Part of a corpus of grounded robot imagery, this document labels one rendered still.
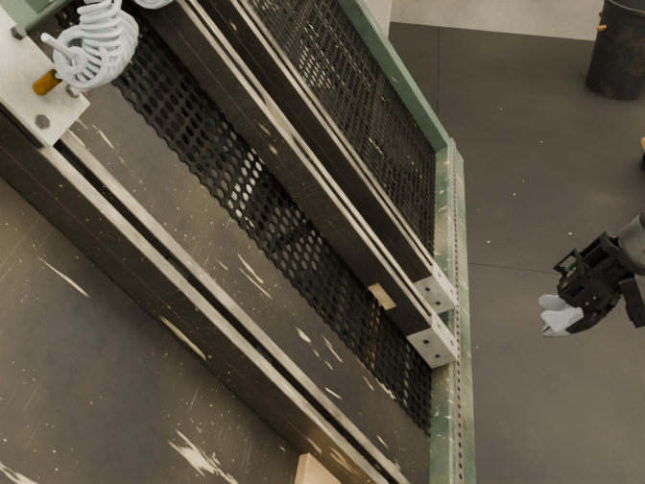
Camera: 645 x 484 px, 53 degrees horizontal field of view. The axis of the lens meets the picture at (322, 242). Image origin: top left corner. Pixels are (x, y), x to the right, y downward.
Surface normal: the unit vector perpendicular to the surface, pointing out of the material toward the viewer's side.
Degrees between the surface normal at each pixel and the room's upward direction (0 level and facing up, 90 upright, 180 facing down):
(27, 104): 53
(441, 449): 38
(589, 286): 90
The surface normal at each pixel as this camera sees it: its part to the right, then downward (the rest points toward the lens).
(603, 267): -0.14, 0.62
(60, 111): 0.81, -0.37
